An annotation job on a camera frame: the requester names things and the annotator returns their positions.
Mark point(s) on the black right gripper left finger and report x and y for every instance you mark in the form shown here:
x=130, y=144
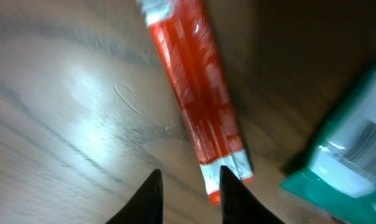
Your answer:
x=145, y=206

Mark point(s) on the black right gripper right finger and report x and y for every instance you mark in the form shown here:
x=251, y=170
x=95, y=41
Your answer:
x=239, y=205

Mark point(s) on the green product pouch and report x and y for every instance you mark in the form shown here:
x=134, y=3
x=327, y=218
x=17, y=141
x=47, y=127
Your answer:
x=340, y=176

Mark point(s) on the red sachet stick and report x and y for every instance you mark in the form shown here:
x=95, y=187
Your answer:
x=188, y=51

